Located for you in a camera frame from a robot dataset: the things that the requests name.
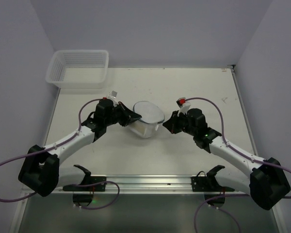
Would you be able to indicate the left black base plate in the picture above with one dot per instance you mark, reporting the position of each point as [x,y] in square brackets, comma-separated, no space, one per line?
[97,184]

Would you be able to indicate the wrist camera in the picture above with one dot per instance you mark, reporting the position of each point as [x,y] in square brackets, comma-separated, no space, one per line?
[184,105]
[112,96]

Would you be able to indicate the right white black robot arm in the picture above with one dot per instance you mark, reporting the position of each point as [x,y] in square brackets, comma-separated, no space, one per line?
[261,179]

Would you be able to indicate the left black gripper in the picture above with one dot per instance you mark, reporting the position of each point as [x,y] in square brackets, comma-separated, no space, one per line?
[122,114]

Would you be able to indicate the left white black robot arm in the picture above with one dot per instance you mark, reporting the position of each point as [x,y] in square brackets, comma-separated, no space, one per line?
[41,170]

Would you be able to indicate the aluminium mounting rail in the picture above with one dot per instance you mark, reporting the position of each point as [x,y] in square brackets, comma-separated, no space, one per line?
[145,183]

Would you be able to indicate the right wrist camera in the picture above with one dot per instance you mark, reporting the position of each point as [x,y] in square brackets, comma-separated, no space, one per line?
[184,105]

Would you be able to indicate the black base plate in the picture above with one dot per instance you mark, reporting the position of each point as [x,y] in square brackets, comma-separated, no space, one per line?
[97,184]
[206,182]

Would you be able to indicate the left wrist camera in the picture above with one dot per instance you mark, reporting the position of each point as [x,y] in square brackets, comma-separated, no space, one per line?
[112,96]

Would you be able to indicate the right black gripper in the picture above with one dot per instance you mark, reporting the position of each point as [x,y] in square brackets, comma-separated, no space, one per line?
[175,122]

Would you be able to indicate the white plastic mesh basket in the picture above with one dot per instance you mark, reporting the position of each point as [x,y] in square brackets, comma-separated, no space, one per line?
[78,69]

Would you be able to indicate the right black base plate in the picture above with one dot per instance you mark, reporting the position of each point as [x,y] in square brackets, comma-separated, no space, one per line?
[206,182]

